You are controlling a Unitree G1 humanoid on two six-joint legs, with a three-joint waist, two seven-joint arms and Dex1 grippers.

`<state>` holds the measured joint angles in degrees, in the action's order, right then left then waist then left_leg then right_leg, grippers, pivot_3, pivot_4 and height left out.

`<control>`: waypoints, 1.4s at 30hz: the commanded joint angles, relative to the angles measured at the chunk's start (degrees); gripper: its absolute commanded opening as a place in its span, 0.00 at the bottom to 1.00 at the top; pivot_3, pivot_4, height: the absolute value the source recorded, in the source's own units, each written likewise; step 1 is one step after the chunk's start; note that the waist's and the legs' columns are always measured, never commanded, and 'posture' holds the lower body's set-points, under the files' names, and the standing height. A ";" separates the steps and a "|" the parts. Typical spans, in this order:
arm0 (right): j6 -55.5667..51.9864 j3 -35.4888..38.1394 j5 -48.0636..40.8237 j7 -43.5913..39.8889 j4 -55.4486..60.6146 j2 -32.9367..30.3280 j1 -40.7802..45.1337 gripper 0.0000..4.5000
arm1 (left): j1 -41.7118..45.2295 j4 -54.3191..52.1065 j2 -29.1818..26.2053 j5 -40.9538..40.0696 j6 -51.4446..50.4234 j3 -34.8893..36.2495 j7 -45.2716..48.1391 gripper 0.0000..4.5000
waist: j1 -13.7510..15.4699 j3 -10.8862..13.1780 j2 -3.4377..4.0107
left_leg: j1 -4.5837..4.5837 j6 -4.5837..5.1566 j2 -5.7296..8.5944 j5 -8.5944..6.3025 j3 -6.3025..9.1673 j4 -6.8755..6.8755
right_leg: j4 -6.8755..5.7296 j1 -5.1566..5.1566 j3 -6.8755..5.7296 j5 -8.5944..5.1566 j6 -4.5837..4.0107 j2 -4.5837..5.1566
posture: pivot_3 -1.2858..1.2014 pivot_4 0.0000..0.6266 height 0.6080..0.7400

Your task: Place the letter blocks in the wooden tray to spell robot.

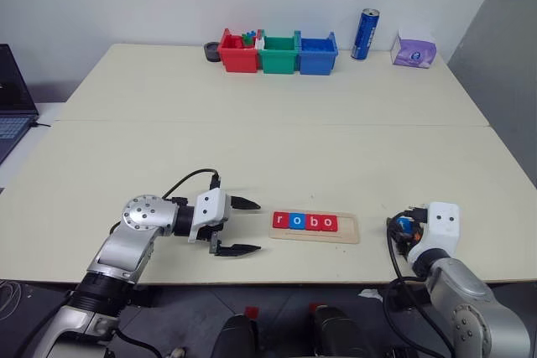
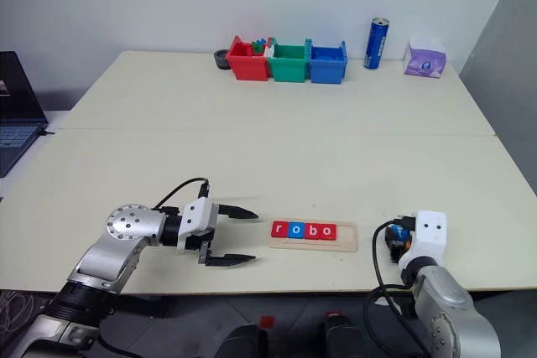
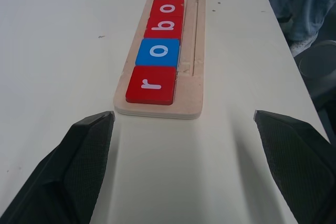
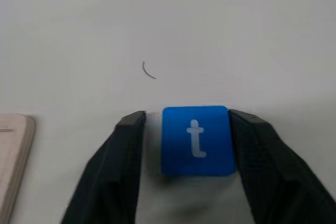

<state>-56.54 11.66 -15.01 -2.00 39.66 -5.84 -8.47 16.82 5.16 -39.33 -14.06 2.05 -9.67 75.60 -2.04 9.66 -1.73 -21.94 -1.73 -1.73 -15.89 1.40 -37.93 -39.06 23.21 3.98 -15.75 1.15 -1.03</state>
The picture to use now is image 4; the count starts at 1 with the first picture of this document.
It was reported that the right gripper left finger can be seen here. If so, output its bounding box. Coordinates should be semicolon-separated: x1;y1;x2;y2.
61;110;147;224

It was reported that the wooden letter tile rack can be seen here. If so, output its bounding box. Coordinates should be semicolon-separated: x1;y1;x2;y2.
0;113;36;224

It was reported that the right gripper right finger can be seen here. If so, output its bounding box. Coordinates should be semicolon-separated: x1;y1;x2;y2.
229;108;336;224

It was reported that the blue letter tile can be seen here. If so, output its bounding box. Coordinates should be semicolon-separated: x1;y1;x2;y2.
160;105;236;176

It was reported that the thin curved dark hair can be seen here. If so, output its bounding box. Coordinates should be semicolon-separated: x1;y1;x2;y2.
142;61;158;80

